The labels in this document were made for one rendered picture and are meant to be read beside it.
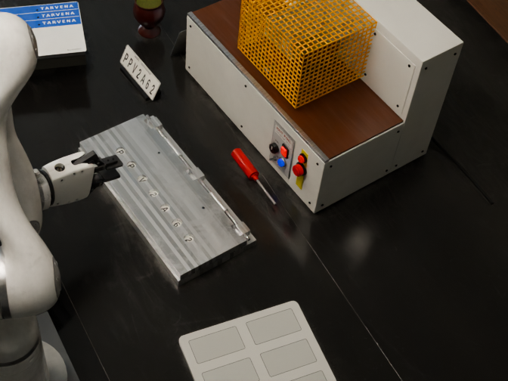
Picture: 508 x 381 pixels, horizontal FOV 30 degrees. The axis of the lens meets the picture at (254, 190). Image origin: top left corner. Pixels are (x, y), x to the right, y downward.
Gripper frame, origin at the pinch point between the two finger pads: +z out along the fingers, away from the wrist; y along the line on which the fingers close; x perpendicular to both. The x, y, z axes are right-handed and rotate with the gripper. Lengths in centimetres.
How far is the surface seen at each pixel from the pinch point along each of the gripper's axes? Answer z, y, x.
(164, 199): 14.7, 12.5, 3.0
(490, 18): 127, -9, -6
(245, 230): 25.3, 10.5, 19.5
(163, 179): 17.6, 11.8, -2.1
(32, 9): 15, 6, -62
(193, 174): 24.5, 10.7, 0.0
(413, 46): 59, -32, 18
